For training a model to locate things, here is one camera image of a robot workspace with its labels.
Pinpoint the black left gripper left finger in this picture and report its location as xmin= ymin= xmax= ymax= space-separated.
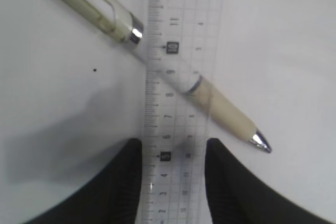
xmin=30 ymin=138 xmax=142 ymax=223

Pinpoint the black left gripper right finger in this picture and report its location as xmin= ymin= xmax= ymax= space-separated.
xmin=206 ymin=138 xmax=328 ymax=224

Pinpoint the clear plastic ruler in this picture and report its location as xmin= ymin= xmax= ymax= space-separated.
xmin=137 ymin=0 xmax=222 ymax=223

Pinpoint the cream green ballpoint pen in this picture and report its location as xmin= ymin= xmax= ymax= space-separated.
xmin=62 ymin=0 xmax=272 ymax=153

